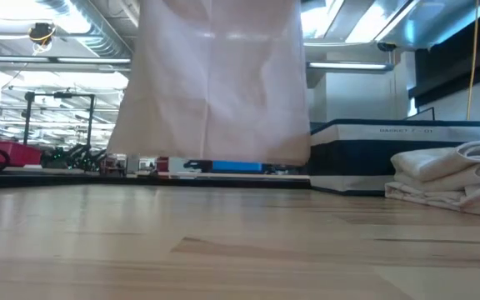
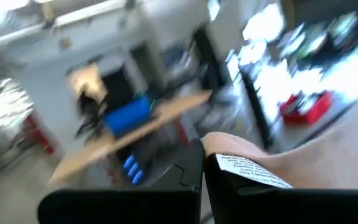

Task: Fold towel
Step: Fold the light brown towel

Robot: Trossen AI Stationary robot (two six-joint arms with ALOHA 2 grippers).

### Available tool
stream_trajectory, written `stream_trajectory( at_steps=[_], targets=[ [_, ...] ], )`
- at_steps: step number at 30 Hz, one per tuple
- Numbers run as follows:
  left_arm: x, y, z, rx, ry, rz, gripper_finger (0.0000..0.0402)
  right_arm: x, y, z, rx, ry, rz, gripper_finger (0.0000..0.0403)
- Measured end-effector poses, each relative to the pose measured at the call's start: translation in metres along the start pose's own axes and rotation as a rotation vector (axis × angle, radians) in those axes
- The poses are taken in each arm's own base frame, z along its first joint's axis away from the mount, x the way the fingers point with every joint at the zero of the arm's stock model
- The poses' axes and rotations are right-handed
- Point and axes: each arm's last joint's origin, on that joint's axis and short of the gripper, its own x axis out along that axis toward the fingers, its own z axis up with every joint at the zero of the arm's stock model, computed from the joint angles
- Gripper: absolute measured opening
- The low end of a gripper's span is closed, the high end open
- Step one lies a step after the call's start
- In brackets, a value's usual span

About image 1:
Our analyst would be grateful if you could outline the black background frame stand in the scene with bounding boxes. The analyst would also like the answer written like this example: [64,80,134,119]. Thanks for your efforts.
[22,91,97,147]

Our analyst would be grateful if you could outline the black ceiling device yellow cord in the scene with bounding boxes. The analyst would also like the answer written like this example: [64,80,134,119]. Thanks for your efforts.
[27,22,57,55]

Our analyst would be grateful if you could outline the plain beige towel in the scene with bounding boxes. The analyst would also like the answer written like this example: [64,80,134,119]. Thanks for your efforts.
[106,0,313,167]

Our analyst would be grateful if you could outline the black metal table frame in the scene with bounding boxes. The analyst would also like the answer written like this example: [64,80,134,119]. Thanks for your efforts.
[0,171,312,191]

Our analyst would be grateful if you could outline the red bin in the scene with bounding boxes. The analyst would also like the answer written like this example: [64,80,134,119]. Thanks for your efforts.
[0,140,43,168]

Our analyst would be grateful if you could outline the yellow cable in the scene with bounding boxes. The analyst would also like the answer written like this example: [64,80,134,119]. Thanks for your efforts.
[466,0,480,122]

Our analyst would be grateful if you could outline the white towel thin grey lines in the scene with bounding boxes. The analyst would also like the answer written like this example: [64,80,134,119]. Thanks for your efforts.
[389,140,480,193]

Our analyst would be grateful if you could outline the ceiling strip light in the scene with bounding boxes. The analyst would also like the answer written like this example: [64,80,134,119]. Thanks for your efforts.
[56,57,133,65]
[0,55,54,64]
[306,61,395,72]

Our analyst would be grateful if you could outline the blue plastic bin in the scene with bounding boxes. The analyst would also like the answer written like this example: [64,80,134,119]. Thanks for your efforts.
[210,160,265,174]

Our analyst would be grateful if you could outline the navy fabric basket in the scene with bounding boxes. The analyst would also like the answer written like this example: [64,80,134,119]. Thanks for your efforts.
[308,118,480,197]

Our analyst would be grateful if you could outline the black background robot arms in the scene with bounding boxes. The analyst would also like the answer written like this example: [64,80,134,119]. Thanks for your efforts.
[42,143,108,173]

